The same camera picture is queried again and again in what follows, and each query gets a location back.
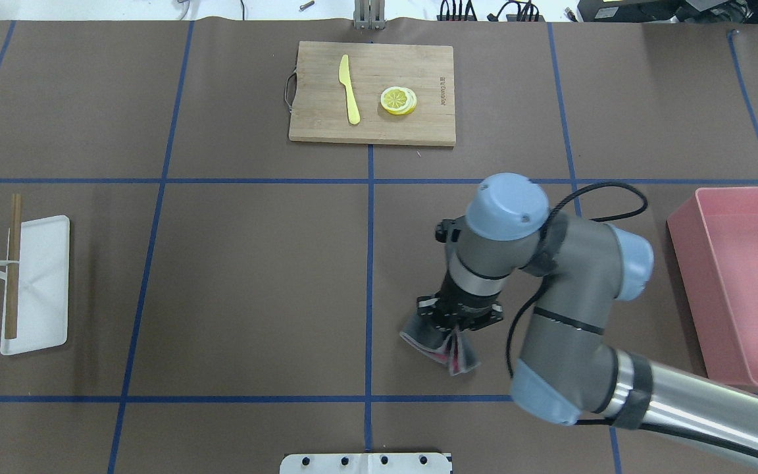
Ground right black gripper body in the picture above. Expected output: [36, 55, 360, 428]
[417, 268, 505, 331]

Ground grey cloth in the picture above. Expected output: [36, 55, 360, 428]
[399, 315, 481, 376]

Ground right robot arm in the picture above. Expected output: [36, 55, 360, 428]
[400, 173, 758, 468]

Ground yellow lemon slices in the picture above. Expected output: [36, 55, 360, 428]
[380, 86, 418, 116]

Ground bamboo cutting board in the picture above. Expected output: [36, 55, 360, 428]
[288, 40, 457, 147]

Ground yellow plastic knife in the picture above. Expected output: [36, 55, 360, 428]
[338, 54, 361, 126]

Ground black power strip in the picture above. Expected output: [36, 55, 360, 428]
[436, 0, 478, 22]

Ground pink plastic bin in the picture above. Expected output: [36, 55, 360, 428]
[667, 186, 758, 387]

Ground white rectangular tray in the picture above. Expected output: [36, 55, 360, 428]
[0, 215, 71, 356]

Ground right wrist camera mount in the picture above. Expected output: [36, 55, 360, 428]
[434, 218, 466, 245]

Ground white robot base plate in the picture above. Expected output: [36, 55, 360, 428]
[279, 452, 454, 473]

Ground aluminium frame post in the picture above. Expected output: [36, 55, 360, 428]
[353, 0, 387, 30]

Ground right braided cable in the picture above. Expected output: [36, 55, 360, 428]
[505, 181, 758, 474]

